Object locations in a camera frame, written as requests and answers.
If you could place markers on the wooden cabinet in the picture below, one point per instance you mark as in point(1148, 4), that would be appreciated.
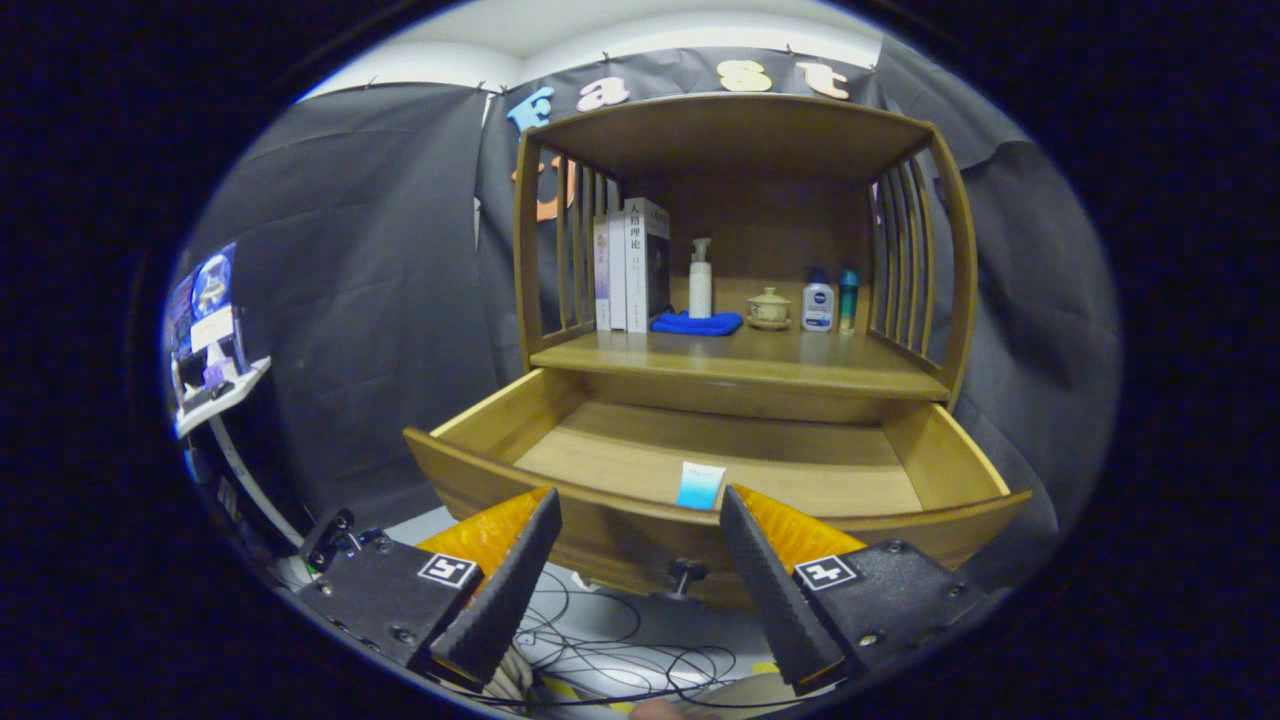
point(740, 135)

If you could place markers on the beige lidded teacup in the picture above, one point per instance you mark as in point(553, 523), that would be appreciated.
point(769, 308)

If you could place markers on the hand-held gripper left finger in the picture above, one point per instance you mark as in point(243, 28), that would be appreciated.
point(505, 590)

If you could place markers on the white pump bottle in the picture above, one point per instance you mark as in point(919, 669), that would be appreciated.
point(700, 290)

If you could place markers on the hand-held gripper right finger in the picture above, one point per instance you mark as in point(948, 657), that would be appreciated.
point(770, 590)

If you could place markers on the white lotion bottle blue cap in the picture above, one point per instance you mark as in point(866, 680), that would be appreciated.
point(818, 308)

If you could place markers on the blue gradient cosmetic tube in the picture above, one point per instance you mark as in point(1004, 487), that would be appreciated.
point(700, 485)

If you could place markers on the thin purple book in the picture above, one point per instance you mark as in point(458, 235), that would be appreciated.
point(602, 275)

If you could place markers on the thin white book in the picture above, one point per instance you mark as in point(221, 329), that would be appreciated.
point(617, 275)

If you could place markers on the wooden drawer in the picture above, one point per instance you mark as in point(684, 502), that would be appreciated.
point(620, 450)

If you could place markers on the blue folded cloth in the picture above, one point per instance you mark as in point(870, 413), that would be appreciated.
point(697, 324)

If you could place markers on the wooden countertop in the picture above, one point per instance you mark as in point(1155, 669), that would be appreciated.
point(760, 355)

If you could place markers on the black drawer knob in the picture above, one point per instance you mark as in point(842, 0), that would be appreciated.
point(688, 575)

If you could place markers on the slim teal bottle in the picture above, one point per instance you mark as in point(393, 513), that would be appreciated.
point(848, 300)

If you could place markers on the white stand pole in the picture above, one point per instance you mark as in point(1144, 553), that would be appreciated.
point(255, 485)

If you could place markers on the thick white and dark book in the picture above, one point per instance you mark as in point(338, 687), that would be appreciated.
point(636, 270)

